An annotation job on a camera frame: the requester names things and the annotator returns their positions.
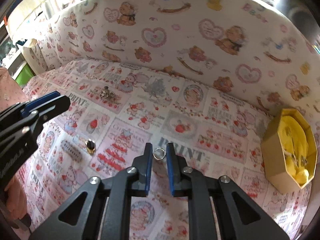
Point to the left hand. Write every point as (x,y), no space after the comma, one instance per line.
(16,203)

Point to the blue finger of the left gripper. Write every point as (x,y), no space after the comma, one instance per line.
(39,101)
(50,110)

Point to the silver charm jewelry cluster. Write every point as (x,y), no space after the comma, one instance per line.
(106,93)

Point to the baby bear print cloth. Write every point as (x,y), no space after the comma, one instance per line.
(240,47)

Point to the octagonal cardboard jewelry box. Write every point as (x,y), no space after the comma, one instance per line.
(273,157)

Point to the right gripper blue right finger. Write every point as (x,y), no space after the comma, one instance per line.
(218,208)

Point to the christmas print bed sheet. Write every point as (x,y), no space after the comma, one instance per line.
(216,133)

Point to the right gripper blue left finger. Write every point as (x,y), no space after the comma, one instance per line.
(100,208)

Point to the yellow cloth in box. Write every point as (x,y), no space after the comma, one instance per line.
(295,145)

